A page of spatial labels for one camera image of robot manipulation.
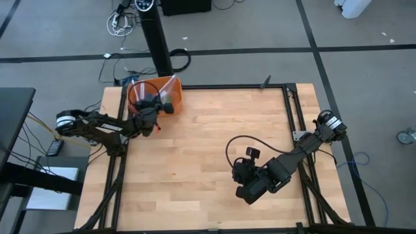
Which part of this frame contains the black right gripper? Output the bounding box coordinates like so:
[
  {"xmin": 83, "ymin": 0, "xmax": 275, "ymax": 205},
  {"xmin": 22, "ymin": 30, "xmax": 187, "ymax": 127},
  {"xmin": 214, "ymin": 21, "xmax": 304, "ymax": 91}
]
[{"xmin": 232, "ymin": 148, "xmax": 277, "ymax": 205}]

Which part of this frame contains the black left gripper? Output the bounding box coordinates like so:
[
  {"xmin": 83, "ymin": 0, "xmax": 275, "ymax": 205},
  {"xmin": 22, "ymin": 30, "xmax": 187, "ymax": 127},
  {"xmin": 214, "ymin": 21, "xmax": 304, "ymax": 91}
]
[{"xmin": 133, "ymin": 94, "xmax": 176, "ymax": 137}]

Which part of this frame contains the clear bag with pink stripe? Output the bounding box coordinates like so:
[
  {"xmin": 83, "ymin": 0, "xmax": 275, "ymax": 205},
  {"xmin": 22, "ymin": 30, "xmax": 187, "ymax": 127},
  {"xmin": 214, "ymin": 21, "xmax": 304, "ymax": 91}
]
[{"xmin": 129, "ymin": 79, "xmax": 147, "ymax": 103}]

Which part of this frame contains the orange plastic bin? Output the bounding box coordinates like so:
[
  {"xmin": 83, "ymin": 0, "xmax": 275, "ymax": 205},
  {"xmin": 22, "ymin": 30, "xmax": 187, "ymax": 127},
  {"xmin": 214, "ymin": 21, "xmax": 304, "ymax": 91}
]
[{"xmin": 126, "ymin": 75, "xmax": 183, "ymax": 118}]

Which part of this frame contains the black tower fan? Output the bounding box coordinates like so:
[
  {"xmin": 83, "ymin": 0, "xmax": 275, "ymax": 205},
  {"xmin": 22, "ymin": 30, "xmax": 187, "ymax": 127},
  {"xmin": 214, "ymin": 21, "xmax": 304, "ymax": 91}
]
[{"xmin": 135, "ymin": 0, "xmax": 175, "ymax": 78}]

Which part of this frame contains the black power adapter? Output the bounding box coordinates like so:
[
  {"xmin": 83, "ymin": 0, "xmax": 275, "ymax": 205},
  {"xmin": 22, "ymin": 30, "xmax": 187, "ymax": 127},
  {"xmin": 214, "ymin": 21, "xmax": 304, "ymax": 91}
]
[{"xmin": 47, "ymin": 139, "xmax": 65, "ymax": 157}]

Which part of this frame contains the black box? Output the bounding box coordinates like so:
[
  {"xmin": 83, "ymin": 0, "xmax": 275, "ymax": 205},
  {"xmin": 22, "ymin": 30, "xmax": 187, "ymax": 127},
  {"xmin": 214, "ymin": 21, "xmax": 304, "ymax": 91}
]
[{"xmin": 161, "ymin": 0, "xmax": 212, "ymax": 16}]

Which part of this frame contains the black desk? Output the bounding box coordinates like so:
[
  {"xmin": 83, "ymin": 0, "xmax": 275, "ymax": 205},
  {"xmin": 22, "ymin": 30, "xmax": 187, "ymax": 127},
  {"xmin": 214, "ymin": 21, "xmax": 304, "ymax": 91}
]
[{"xmin": 0, "ymin": 86, "xmax": 84, "ymax": 225}]

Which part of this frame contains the grey caster wheel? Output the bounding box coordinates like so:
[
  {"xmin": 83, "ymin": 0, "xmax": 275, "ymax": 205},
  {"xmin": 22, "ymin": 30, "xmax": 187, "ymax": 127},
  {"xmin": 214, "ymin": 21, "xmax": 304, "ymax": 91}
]
[{"xmin": 396, "ymin": 128, "xmax": 416, "ymax": 146}]

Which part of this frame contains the white plastic object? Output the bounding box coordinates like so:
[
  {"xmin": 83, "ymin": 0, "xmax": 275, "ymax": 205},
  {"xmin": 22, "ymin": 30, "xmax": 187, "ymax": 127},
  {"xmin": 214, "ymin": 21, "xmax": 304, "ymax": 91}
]
[{"xmin": 333, "ymin": 0, "xmax": 373, "ymax": 20}]

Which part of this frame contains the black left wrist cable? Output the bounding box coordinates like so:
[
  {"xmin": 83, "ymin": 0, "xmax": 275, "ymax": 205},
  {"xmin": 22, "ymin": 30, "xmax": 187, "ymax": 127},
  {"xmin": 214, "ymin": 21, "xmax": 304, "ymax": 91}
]
[{"xmin": 128, "ymin": 81, "xmax": 162, "ymax": 107}]

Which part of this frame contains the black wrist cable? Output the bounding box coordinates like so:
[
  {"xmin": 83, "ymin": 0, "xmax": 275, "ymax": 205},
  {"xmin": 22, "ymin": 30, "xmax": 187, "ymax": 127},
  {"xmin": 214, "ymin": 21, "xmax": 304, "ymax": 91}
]
[
  {"xmin": 226, "ymin": 135, "xmax": 295, "ymax": 170},
  {"xmin": 128, "ymin": 81, "xmax": 162, "ymax": 107}
]

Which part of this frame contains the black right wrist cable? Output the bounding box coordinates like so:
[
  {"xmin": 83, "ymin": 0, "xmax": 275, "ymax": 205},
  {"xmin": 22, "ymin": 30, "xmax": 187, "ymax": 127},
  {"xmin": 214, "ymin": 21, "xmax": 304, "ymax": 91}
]
[{"xmin": 226, "ymin": 135, "xmax": 295, "ymax": 170}]

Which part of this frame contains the black floor cable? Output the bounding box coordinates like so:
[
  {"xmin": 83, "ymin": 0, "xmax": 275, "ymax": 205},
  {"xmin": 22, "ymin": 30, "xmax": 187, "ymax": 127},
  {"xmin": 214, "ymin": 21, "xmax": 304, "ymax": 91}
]
[{"xmin": 98, "ymin": 53, "xmax": 159, "ymax": 87}]

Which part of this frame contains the black coiled cable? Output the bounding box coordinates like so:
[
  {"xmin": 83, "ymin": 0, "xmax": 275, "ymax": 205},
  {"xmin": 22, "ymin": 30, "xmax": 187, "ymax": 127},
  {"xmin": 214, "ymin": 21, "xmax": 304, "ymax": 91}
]
[{"xmin": 169, "ymin": 47, "xmax": 192, "ymax": 73}]

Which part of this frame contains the black pointed frame bracket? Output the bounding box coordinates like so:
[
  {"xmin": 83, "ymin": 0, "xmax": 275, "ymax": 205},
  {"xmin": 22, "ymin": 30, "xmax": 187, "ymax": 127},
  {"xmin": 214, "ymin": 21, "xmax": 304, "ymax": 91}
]
[{"xmin": 259, "ymin": 74, "xmax": 272, "ymax": 90}]

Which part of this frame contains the white cable bundle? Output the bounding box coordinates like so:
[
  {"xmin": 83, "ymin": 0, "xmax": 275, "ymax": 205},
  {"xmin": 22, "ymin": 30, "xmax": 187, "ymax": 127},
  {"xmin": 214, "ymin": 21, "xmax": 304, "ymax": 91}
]
[{"xmin": 106, "ymin": 11, "xmax": 135, "ymax": 37}]

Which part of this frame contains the yellow cable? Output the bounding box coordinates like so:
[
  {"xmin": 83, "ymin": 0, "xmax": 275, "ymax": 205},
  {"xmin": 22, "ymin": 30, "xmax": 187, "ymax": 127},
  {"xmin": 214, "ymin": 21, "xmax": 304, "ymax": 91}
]
[{"xmin": 25, "ymin": 113, "xmax": 94, "ymax": 149}]

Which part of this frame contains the long blue floor cable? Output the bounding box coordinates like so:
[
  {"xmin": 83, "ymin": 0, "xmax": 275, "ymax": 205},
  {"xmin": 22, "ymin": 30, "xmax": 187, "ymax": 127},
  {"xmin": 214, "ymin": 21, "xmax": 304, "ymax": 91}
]
[{"xmin": 336, "ymin": 151, "xmax": 390, "ymax": 227}]

